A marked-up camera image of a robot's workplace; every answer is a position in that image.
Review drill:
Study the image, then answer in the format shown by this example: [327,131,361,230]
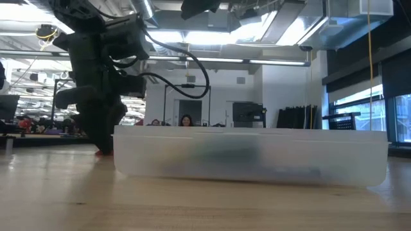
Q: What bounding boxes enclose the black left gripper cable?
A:
[137,28,211,100]

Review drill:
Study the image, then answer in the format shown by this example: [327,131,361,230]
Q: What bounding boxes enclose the black perforated cart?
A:
[322,112,362,131]

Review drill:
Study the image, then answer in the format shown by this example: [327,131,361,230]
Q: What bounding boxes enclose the black computer monitor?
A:
[0,94,21,124]

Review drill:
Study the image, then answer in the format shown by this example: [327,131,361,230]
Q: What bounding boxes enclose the grey ceiling unit box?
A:
[207,9,231,28]

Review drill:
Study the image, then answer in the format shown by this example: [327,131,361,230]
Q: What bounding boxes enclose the silver rectangular air duct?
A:
[298,0,394,51]

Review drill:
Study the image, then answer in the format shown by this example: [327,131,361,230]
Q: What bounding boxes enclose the window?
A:
[329,83,411,144]

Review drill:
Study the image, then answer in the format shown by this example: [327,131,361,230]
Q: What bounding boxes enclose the black equipment cabinet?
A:
[232,101,267,128]

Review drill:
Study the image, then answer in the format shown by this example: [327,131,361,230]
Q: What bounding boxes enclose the long ceiling light bar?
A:
[0,49,311,67]

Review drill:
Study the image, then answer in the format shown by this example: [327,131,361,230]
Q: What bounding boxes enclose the translucent plastic storage box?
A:
[112,124,391,187]

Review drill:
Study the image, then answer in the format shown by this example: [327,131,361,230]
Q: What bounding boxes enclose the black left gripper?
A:
[53,31,128,156]

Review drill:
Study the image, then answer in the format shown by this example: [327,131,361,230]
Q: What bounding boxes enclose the dark neighbouring table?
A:
[0,133,91,155]

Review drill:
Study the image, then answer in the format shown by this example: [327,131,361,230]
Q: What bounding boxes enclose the black yellow cable reel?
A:
[35,24,58,42]

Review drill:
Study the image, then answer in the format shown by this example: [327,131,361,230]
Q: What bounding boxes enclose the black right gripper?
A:
[180,0,222,21]

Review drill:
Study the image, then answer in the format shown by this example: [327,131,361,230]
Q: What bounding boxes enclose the silver round air duct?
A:
[130,0,155,20]

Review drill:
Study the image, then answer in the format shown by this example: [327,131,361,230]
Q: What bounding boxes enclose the black folded panels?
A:
[276,105,319,130]

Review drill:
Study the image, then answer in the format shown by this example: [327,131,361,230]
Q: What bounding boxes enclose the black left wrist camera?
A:
[121,74,148,99]

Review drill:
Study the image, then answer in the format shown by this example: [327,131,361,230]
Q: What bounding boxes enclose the grey door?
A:
[178,99,203,126]

